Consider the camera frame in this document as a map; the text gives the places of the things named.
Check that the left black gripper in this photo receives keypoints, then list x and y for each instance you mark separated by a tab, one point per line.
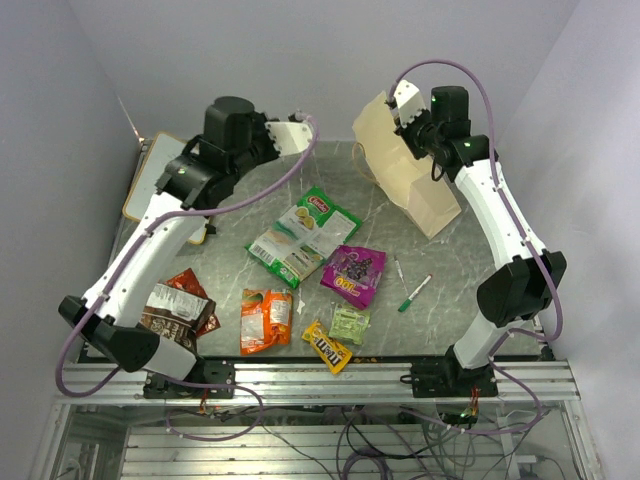
261	128

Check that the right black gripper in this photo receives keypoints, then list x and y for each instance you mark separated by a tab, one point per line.
405	132

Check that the beige paper bag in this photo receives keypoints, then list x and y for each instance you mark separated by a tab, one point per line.
407	182

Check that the green Chuba cassava chips bag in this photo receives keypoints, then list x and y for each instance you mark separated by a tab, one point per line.
304	237

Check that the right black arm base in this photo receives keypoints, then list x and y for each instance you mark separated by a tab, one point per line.
443	377

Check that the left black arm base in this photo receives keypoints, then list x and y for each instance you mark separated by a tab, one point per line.
208	377

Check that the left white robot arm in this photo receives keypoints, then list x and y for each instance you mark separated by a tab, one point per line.
234	140

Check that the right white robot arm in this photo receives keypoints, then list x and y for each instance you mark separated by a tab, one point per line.
527	273

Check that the purple snack bag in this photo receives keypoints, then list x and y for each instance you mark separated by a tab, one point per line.
354	274

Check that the orange snack bag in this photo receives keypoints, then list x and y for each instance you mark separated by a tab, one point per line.
266	319

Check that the brown snack bag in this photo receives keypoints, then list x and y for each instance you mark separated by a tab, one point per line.
176	315

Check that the yellow M&M's bag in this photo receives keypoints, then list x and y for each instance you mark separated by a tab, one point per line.
334	354

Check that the yellow framed whiteboard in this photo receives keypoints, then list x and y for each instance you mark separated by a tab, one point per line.
155	155

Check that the grey ballpoint pen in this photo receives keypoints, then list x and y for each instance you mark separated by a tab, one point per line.
400	273

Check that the red snack packet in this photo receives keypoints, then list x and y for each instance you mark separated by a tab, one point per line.
188	282

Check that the white marker pen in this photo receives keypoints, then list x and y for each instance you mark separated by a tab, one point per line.
411	297

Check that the light green snack packet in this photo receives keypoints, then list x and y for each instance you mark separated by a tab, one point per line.
349	324

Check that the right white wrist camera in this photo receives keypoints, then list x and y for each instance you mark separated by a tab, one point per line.
406	103

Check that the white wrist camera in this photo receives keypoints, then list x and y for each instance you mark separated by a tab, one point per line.
295	136
406	103

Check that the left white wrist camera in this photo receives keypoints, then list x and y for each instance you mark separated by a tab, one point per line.
295	136

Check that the aluminium rail frame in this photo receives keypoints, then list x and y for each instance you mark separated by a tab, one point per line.
289	417

